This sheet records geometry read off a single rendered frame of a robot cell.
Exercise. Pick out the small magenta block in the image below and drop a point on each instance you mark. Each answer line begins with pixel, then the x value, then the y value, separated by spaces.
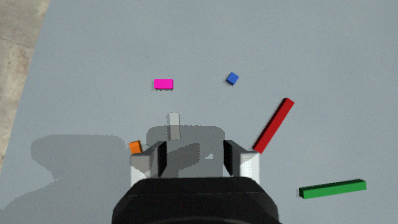
pixel 163 83

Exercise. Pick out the green flat bar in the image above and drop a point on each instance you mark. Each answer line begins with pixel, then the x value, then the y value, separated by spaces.
pixel 332 188

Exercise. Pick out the grey rod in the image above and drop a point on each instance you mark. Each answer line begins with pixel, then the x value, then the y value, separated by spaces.
pixel 175 125

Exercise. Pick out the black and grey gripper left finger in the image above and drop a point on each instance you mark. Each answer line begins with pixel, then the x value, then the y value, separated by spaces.
pixel 149 164

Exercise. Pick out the small blue cube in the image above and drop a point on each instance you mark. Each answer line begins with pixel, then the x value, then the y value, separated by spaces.
pixel 232 78

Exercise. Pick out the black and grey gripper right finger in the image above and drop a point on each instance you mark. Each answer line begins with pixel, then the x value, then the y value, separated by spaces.
pixel 240 162

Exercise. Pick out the red rod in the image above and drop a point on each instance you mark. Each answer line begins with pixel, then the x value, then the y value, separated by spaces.
pixel 273 125

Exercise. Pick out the orange rod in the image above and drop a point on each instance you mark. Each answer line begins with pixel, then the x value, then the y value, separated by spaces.
pixel 136 147

